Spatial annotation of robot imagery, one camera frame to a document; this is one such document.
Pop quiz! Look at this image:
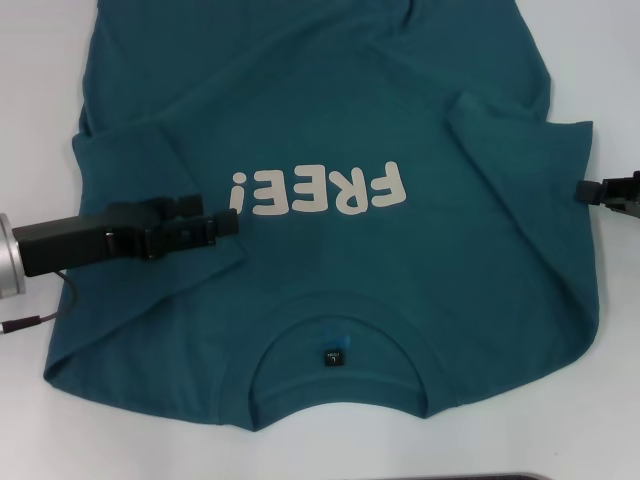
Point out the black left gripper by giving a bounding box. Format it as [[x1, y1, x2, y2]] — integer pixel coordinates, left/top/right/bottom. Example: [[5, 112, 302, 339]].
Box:
[[11, 192, 241, 278]]

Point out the left gripper cable with plug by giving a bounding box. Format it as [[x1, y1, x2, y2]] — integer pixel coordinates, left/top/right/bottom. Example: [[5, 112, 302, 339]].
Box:
[[0, 269, 79, 335]]

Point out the teal t-shirt with FREE print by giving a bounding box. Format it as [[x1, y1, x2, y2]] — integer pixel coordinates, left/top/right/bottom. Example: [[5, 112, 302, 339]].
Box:
[[43, 0, 604, 432]]

